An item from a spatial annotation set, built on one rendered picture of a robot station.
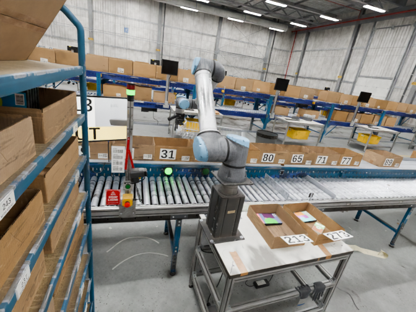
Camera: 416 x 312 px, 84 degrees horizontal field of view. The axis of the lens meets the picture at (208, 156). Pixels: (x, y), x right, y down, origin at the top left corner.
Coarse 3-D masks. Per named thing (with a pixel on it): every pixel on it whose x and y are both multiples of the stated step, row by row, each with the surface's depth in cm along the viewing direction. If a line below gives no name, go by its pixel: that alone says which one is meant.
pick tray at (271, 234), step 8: (248, 208) 185; (256, 208) 188; (264, 208) 191; (272, 208) 193; (280, 208) 190; (248, 216) 184; (256, 216) 172; (280, 216) 189; (288, 216) 180; (256, 224) 172; (264, 224) 163; (288, 224) 180; (296, 224) 172; (264, 232) 162; (272, 232) 170; (280, 232) 172; (288, 232) 173; (296, 232) 171; (304, 232) 164; (272, 240) 153; (280, 240) 154; (272, 248) 155
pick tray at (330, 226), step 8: (288, 208) 197; (296, 208) 201; (304, 208) 205; (312, 208) 200; (296, 216) 180; (320, 216) 192; (304, 224) 172; (312, 224) 188; (328, 224) 185; (336, 224) 178; (312, 232) 165; (328, 232) 181; (320, 240) 164; (328, 240) 168
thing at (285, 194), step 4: (264, 176) 265; (268, 176) 257; (268, 180) 257; (272, 180) 249; (272, 184) 249; (276, 184) 242; (276, 188) 242; (280, 188) 235; (280, 192) 235; (284, 192) 229; (284, 196) 229
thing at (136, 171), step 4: (132, 168) 162; (136, 168) 162; (140, 168) 162; (144, 168) 164; (132, 172) 158; (136, 172) 159; (140, 172) 159; (144, 172) 160; (132, 176) 159; (136, 176) 159; (140, 176) 160; (132, 180) 162; (136, 180) 162
